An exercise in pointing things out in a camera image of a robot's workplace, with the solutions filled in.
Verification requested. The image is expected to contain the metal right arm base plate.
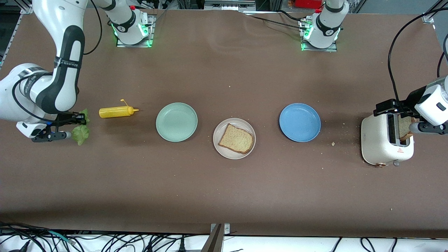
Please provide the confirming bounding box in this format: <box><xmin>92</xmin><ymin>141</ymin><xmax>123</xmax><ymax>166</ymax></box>
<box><xmin>115</xmin><ymin>14</ymin><xmax>155</xmax><ymax>48</ymax></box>

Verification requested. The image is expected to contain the green lettuce leaf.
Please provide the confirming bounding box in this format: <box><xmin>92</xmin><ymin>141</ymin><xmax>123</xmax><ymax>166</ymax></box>
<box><xmin>71</xmin><ymin>108</ymin><xmax>91</xmax><ymax>146</ymax></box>

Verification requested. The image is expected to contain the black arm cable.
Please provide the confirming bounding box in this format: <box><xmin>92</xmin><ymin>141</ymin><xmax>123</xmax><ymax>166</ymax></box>
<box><xmin>12</xmin><ymin>0</ymin><xmax>103</xmax><ymax>124</ymax></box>
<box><xmin>388</xmin><ymin>9</ymin><xmax>448</xmax><ymax>103</ymax></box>

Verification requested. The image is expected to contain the brown bread slice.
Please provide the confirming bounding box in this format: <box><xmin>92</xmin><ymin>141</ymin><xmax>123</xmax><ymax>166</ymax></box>
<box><xmin>398</xmin><ymin>115</ymin><xmax>419</xmax><ymax>141</ymax></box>
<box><xmin>218</xmin><ymin>123</ymin><xmax>254</xmax><ymax>155</ymax></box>

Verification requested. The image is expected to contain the aluminium corner profile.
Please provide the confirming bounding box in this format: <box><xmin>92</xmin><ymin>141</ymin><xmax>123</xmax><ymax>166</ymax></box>
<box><xmin>422</xmin><ymin>0</ymin><xmax>448</xmax><ymax>24</ymax></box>

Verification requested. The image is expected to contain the yellow mustard squeeze bottle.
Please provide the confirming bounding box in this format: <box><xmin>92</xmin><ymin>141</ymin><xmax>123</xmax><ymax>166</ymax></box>
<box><xmin>99</xmin><ymin>99</ymin><xmax>140</xmax><ymax>119</ymax></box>

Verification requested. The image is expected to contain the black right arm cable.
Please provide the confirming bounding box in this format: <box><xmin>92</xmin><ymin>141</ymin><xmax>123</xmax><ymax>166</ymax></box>
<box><xmin>12</xmin><ymin>0</ymin><xmax>103</xmax><ymax>124</ymax></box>

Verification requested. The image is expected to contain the beige plate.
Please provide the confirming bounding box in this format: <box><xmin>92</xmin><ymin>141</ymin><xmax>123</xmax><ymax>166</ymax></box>
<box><xmin>212</xmin><ymin>118</ymin><xmax>257</xmax><ymax>160</ymax></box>

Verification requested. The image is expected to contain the red box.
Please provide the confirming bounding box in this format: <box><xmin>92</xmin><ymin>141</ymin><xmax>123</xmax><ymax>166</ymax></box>
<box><xmin>289</xmin><ymin>0</ymin><xmax>324</xmax><ymax>9</ymax></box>

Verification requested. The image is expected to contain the black cable tangle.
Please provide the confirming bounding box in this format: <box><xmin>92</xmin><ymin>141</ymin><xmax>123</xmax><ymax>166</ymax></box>
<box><xmin>0</xmin><ymin>221</ymin><xmax>210</xmax><ymax>252</ymax></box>

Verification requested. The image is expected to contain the aluminium frame crossbar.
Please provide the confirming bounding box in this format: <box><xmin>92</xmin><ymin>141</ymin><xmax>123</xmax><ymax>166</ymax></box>
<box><xmin>204</xmin><ymin>0</ymin><xmax>257</xmax><ymax>11</ymax></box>

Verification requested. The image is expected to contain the grey metal beam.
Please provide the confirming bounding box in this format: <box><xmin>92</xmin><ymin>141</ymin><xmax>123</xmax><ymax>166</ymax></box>
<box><xmin>201</xmin><ymin>224</ymin><xmax>224</xmax><ymax>252</ymax></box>

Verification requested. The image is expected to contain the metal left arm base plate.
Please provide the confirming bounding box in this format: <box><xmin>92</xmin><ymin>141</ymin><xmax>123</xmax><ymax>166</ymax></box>
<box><xmin>300</xmin><ymin>19</ymin><xmax>338</xmax><ymax>52</ymax></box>

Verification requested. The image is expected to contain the silver table edge bracket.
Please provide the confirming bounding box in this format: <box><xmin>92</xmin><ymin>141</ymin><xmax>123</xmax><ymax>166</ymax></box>
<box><xmin>210</xmin><ymin>223</ymin><xmax>231</xmax><ymax>236</ymax></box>

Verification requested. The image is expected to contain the white toaster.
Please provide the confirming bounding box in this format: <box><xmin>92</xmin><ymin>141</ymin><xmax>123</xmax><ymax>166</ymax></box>
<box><xmin>361</xmin><ymin>112</ymin><xmax>414</xmax><ymax>168</ymax></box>

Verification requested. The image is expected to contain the blue plate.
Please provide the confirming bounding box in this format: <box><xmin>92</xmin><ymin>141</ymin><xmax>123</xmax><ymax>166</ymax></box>
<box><xmin>279</xmin><ymin>103</ymin><xmax>322</xmax><ymax>143</ymax></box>

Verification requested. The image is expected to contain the black base cable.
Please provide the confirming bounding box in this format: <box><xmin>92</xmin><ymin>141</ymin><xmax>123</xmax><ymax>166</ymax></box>
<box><xmin>241</xmin><ymin>10</ymin><xmax>308</xmax><ymax>31</ymax></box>

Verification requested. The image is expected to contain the looped black floor cable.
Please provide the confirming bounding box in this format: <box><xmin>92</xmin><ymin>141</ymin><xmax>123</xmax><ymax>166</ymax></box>
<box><xmin>360</xmin><ymin>237</ymin><xmax>377</xmax><ymax>252</ymax></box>

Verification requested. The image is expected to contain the mint green plate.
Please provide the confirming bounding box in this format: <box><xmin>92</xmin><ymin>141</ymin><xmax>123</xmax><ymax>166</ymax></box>
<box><xmin>155</xmin><ymin>102</ymin><xmax>198</xmax><ymax>142</ymax></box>

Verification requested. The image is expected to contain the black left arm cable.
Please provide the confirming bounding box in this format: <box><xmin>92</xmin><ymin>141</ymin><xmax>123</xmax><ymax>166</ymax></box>
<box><xmin>388</xmin><ymin>9</ymin><xmax>448</xmax><ymax>103</ymax></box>

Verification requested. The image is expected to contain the teal cable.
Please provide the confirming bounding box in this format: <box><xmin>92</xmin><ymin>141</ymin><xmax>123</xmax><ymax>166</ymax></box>
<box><xmin>48</xmin><ymin>230</ymin><xmax>76</xmax><ymax>244</ymax></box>

